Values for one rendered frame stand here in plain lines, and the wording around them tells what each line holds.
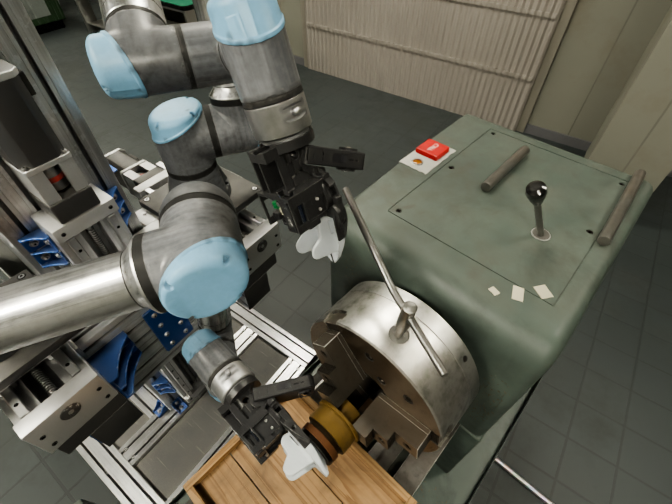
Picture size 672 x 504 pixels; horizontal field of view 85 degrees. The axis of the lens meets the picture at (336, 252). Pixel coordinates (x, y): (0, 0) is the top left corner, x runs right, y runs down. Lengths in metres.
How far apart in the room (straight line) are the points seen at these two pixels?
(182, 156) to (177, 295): 0.44
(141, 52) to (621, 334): 2.44
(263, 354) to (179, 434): 0.44
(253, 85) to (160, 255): 0.24
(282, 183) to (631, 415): 2.06
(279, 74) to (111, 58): 0.20
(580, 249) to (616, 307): 1.83
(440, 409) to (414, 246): 0.29
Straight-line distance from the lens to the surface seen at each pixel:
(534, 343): 0.68
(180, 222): 0.54
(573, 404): 2.18
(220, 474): 0.93
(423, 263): 0.70
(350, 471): 0.90
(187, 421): 1.74
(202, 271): 0.49
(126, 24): 0.57
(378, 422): 0.69
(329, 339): 0.66
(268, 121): 0.45
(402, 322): 0.57
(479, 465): 1.32
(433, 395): 0.63
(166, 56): 0.54
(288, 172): 0.48
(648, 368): 2.50
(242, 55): 0.45
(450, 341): 0.66
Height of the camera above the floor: 1.77
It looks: 48 degrees down
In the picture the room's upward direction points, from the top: straight up
